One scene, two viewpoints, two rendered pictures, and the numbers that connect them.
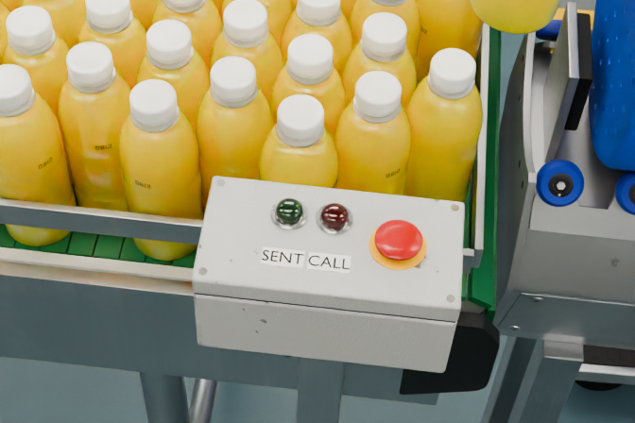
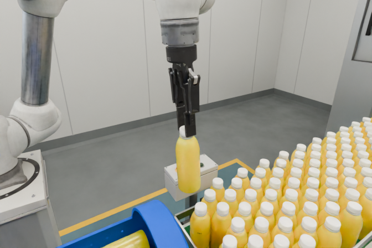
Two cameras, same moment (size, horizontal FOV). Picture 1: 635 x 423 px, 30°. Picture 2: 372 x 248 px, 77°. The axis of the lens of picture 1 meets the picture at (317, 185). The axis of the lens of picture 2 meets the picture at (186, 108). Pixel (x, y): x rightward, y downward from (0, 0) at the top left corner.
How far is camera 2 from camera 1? 1.27 m
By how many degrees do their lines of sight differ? 100
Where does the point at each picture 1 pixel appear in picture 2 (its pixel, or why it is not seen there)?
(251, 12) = (249, 193)
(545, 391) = not seen: outside the picture
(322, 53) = (227, 192)
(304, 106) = (218, 181)
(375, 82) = (211, 192)
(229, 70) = (238, 180)
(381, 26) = (223, 205)
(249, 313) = not seen: hidden behind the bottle
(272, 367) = not seen: hidden behind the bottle
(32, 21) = (277, 170)
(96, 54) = (260, 171)
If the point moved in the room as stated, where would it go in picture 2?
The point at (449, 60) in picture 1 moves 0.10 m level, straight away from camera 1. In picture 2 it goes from (202, 206) to (219, 230)
